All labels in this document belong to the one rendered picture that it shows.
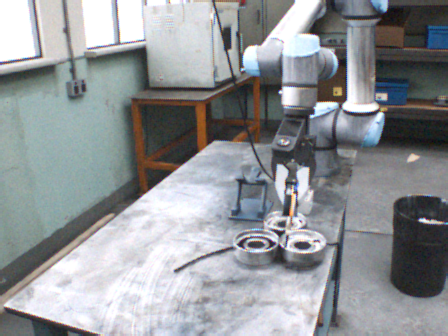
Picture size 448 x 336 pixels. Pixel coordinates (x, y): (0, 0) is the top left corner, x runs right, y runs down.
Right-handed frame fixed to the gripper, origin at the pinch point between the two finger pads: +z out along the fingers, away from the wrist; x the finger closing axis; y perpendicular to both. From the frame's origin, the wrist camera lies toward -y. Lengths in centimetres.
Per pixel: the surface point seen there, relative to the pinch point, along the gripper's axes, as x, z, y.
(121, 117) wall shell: 167, 9, 182
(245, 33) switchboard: 135, -69, 369
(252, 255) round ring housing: 6.1, 11.2, -6.9
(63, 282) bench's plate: 42, 18, -25
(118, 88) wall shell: 168, -13, 178
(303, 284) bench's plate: -5.9, 14.6, -9.6
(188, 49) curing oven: 122, -42, 201
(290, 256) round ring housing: -1.6, 11.2, -4.2
